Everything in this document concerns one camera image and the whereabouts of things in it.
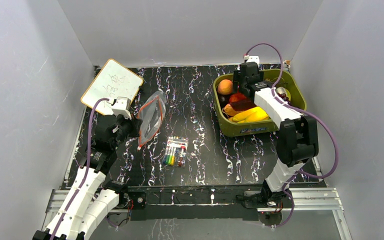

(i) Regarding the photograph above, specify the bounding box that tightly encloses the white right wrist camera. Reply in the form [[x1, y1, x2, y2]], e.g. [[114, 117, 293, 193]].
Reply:
[[243, 55, 260, 65]]

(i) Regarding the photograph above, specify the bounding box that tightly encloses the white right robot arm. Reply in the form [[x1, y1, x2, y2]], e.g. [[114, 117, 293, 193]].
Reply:
[[233, 62, 319, 208]]

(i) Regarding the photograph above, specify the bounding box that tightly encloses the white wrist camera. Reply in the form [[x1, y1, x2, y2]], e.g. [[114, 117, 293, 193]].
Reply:
[[109, 96, 131, 118], [243, 55, 260, 65]]

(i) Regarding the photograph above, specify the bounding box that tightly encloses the clear zip bag orange zipper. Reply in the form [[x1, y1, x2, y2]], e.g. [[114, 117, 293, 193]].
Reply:
[[136, 90, 167, 149]]

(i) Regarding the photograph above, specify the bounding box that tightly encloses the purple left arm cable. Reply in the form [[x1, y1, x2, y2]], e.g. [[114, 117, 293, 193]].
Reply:
[[47, 97, 113, 240]]

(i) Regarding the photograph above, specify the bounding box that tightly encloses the olive green plastic bin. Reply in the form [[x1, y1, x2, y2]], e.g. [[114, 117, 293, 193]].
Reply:
[[212, 70, 307, 138]]

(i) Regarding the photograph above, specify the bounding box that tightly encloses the dark red toy sausage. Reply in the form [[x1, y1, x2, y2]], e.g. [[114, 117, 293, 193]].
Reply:
[[229, 99, 256, 112]]

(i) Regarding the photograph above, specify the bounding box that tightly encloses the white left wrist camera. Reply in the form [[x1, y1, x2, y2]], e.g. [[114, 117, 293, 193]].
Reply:
[[109, 96, 131, 118]]

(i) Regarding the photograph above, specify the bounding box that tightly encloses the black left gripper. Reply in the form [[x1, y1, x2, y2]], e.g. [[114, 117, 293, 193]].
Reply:
[[112, 110, 143, 150]]

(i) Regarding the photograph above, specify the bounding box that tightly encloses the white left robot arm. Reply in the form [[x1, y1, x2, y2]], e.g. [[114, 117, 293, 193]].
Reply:
[[32, 115, 143, 240]]

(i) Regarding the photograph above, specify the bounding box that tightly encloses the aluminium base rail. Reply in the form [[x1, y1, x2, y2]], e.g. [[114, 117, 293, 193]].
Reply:
[[44, 187, 345, 213]]

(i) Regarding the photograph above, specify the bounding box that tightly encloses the pack of coloured markers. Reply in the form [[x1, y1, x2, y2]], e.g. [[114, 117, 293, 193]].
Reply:
[[161, 136, 189, 167]]

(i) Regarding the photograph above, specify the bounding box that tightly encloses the yellow framed whiteboard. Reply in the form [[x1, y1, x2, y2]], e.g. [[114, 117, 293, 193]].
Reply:
[[80, 58, 144, 115]]

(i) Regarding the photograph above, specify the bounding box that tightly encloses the toy peach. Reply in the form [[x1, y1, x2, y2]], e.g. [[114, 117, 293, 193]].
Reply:
[[217, 79, 233, 96]]

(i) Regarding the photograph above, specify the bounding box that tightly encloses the yellow toy banana bunch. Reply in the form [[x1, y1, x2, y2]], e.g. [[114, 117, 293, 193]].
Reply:
[[229, 106, 270, 123]]

